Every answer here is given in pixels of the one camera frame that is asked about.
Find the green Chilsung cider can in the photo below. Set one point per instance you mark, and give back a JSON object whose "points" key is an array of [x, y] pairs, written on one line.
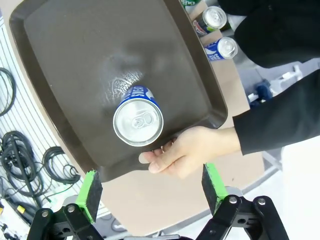
{"points": [[190, 3]]}

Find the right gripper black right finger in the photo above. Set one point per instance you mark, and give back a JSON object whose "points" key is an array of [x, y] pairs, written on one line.
{"points": [[250, 220]]}

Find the person's left forearm black sleeve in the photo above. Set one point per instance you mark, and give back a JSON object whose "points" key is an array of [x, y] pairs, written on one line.
{"points": [[280, 120]]}

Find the black Pepsi can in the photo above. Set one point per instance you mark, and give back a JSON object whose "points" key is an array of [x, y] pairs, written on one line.
{"points": [[213, 18]]}

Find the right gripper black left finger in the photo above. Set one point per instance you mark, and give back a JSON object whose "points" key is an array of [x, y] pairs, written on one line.
{"points": [[62, 222]]}

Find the person torso black cardigan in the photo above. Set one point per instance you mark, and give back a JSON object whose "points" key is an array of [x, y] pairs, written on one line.
{"points": [[275, 30]]}

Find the dark brown serving tray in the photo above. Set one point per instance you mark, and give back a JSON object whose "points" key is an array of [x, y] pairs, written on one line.
{"points": [[87, 62]]}

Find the person's left hand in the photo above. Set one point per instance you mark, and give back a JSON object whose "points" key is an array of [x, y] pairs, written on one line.
{"points": [[200, 147]]}

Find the blue Pocari Sweat can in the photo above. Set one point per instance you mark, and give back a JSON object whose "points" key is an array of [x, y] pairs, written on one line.
{"points": [[138, 120], [223, 48]]}

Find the dark blue shoe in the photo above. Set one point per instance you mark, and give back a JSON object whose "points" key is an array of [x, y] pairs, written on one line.
{"points": [[262, 90]]}

